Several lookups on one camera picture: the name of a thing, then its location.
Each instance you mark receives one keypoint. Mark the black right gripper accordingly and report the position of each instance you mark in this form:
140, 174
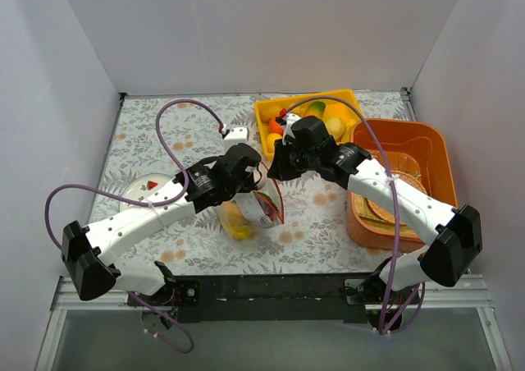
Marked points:
285, 160

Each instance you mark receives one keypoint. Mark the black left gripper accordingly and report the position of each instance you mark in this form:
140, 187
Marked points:
249, 178

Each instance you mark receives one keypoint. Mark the fake red apple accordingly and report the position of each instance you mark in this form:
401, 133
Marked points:
269, 207

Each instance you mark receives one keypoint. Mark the clear zip top bag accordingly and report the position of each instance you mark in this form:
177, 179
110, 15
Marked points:
250, 206

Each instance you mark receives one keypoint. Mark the fake yellow banana bunch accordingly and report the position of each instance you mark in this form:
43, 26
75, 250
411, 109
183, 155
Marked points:
235, 232

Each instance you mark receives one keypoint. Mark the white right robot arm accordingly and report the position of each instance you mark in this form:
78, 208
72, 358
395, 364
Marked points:
452, 237

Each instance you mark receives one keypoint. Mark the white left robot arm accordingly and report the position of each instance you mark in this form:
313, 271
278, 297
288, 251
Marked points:
92, 253

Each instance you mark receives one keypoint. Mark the fake yellow lemon front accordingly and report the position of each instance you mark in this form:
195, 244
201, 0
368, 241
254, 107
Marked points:
271, 139

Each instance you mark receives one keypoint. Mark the fake orange tangerine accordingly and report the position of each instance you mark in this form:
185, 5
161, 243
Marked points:
274, 126

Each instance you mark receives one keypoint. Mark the fake yellow fruit back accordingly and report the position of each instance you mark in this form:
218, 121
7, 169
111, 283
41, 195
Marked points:
270, 112

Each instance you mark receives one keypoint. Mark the fake bumpy yellow lemon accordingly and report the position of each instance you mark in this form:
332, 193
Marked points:
335, 127

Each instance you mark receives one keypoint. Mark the fake mango green orange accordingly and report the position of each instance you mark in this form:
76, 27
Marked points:
315, 109

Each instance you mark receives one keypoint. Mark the yellow plastic tray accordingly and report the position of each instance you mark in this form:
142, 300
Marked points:
339, 103

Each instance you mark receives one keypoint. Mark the floral table cloth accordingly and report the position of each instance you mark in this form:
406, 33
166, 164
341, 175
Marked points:
152, 135

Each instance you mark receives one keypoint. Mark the white fruit pattern plate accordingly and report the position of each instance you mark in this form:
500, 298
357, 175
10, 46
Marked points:
145, 186

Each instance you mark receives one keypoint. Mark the round woven bamboo basket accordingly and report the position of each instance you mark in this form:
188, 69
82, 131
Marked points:
412, 180

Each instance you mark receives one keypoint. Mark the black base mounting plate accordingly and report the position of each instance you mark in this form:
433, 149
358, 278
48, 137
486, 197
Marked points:
281, 297

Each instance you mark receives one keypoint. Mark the orange plastic tub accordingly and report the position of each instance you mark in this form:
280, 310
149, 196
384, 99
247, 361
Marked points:
413, 149

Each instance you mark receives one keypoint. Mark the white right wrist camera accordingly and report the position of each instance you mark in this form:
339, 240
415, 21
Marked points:
286, 120

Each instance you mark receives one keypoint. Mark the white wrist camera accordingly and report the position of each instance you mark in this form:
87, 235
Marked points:
286, 120
232, 136

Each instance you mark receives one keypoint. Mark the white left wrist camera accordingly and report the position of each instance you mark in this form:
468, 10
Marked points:
232, 136

